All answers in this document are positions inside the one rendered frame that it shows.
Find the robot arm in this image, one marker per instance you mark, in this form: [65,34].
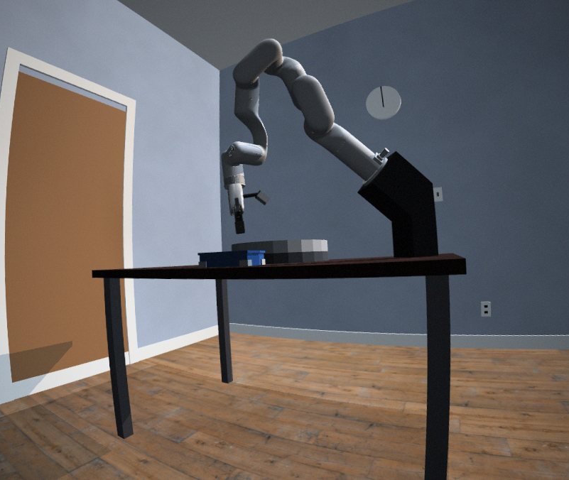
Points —
[307,96]

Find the blue tray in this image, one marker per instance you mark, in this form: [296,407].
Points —
[231,258]

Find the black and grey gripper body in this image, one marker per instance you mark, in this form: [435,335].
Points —
[235,191]

